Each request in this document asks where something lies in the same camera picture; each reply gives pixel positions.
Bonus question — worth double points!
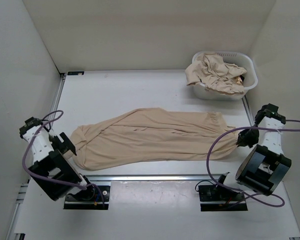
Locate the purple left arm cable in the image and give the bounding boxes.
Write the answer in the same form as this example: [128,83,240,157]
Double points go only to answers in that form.
[22,110,106,208]

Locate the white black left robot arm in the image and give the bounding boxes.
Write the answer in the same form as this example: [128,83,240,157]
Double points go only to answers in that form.
[19,117,96,202]

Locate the aluminium right side rail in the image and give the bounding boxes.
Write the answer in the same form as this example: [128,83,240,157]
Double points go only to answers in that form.
[242,95,255,126]

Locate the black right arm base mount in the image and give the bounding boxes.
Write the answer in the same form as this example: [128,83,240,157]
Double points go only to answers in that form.
[194,179,248,212]

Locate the aluminium left side rail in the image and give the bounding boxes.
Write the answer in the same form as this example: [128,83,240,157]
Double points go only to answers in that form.
[5,73,67,240]

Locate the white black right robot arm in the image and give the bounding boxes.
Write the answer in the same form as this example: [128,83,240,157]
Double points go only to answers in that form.
[235,103,292,196]

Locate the white laundry basket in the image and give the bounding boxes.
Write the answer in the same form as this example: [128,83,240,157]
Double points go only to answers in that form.
[185,51,258,101]

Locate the beige trousers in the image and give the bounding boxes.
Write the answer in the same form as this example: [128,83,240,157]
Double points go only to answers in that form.
[70,108,238,171]

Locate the aluminium table edge rail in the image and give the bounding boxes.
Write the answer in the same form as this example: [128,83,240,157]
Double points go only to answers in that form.
[86,174,211,182]

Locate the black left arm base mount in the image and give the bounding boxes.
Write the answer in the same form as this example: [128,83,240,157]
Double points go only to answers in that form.
[63,182,111,210]

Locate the beige clothes pile in basket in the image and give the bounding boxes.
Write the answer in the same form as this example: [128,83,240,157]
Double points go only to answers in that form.
[185,52,247,96]

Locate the black corner label sticker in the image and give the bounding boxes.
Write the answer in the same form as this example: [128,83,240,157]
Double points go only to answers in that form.
[67,71,85,76]

